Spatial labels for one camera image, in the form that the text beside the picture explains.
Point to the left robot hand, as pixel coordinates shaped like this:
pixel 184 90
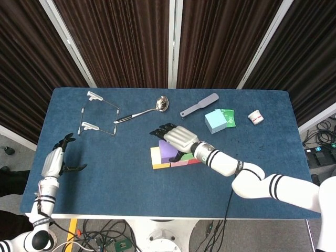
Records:
pixel 52 161

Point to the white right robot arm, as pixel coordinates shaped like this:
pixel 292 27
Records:
pixel 262 181

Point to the light blue foam cube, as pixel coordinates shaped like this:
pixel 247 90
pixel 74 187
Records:
pixel 215 120

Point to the pink foam cube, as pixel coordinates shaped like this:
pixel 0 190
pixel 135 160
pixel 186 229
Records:
pixel 179 164

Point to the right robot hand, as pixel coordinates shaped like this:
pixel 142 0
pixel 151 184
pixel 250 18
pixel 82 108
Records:
pixel 179 137

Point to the red foam cube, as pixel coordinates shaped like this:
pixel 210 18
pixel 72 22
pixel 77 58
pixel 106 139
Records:
pixel 194 161

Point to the grey plastic spatula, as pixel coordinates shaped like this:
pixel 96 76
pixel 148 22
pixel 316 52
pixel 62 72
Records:
pixel 199 105

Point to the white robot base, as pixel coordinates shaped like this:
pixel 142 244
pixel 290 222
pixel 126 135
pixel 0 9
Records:
pixel 162 224

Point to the person in black clothing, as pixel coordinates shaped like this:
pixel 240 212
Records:
pixel 13 181

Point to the yellow pink block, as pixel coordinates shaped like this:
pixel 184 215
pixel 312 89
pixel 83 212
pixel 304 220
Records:
pixel 156 157

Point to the small white jar red label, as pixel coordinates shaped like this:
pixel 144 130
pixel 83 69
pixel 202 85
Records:
pixel 256 118

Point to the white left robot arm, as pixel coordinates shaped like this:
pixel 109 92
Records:
pixel 43 199

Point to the yellow floor tape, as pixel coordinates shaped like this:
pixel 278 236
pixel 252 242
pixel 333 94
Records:
pixel 72 229

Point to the small green box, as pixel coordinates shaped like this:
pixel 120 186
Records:
pixel 123 246

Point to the white partition post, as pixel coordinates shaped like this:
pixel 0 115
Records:
pixel 15 136
pixel 266 39
pixel 317 122
pixel 67 39
pixel 175 39

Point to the brown pleated curtain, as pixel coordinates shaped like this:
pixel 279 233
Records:
pixel 223 39
pixel 118 39
pixel 26 65
pixel 309 52

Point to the small black floor object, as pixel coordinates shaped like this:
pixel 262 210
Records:
pixel 9 150

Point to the green foam cube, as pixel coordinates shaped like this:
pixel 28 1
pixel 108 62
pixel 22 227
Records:
pixel 190 157

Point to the purple foam cube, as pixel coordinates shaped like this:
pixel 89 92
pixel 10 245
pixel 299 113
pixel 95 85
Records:
pixel 166 151

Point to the blue velvet table cloth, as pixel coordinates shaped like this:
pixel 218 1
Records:
pixel 131 194

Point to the white table frame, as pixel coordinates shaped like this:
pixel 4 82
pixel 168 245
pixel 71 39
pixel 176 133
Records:
pixel 157 216

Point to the black power adapters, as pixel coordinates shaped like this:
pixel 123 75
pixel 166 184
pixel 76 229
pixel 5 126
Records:
pixel 319 156

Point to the green printed packet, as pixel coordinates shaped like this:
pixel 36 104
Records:
pixel 229 119

